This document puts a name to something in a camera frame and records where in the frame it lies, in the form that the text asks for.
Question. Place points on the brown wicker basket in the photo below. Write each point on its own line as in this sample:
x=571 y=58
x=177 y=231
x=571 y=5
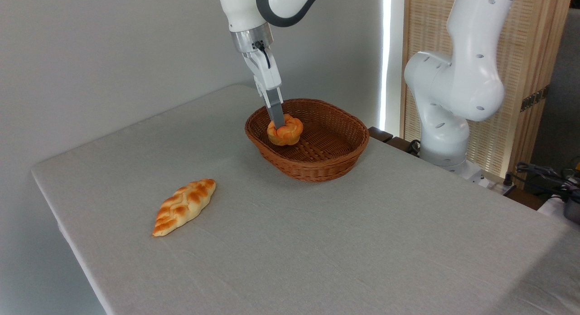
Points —
x=317 y=170

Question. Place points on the metal screen hinge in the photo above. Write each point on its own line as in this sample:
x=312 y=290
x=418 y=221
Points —
x=534 y=99

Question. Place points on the round orange bread bun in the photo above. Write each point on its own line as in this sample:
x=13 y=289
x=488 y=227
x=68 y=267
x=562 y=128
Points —
x=286 y=133

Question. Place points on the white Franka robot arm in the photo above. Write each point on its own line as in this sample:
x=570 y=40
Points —
x=457 y=79

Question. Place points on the wooden slatted folding screen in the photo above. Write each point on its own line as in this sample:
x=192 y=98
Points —
x=530 y=52

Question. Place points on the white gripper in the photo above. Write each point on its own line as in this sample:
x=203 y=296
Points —
x=265 y=75

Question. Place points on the long braided bread loaf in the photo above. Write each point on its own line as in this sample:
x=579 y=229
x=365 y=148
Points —
x=183 y=207

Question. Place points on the grey tablecloth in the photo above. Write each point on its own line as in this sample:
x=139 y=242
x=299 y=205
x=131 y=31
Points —
x=317 y=242

